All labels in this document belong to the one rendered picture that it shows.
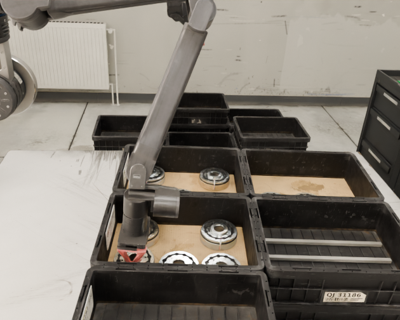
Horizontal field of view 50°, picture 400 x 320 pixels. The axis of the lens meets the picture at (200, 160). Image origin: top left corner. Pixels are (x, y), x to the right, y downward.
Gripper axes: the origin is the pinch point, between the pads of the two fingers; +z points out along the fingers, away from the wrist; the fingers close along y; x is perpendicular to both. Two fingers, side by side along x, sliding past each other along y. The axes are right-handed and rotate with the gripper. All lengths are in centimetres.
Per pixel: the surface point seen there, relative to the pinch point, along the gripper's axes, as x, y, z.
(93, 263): 7.9, -8.9, -5.8
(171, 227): -8.8, 17.1, 4.6
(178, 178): -9.4, 44.7, 6.3
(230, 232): -25.4, 12.2, -0.2
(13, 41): 148, 297, 57
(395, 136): -128, 132, 24
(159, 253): -6.3, 5.8, 4.1
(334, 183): -65, 46, 2
